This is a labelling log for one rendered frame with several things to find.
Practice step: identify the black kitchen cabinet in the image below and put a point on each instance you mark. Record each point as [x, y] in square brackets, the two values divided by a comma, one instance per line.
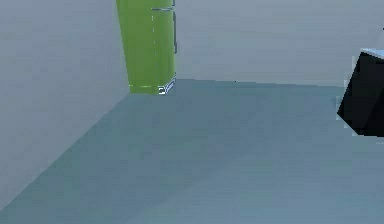
[363, 96]

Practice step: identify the green fridge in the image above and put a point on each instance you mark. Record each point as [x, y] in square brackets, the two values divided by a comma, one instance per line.
[143, 46]

